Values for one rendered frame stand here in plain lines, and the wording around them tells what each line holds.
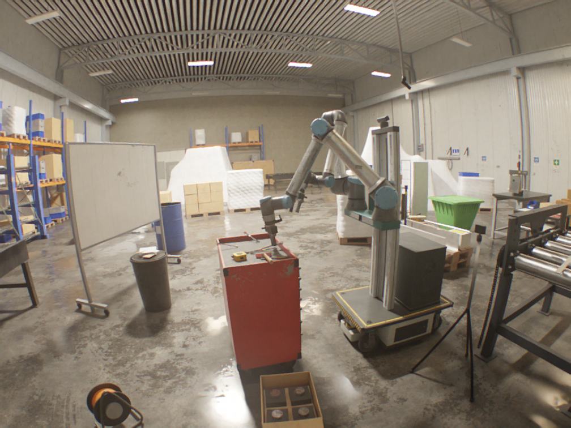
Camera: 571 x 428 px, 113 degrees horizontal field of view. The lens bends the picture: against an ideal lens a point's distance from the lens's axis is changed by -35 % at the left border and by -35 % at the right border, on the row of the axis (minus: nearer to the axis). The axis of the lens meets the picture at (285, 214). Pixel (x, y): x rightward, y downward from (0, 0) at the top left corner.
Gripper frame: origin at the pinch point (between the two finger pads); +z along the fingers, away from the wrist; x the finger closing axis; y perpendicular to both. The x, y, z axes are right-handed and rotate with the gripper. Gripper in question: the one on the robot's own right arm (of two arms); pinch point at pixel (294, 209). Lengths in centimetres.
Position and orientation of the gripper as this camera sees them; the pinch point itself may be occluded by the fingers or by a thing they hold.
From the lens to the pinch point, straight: 224.8
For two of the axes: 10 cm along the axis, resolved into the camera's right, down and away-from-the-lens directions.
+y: 8.9, 3.0, 3.5
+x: -3.5, -0.4, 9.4
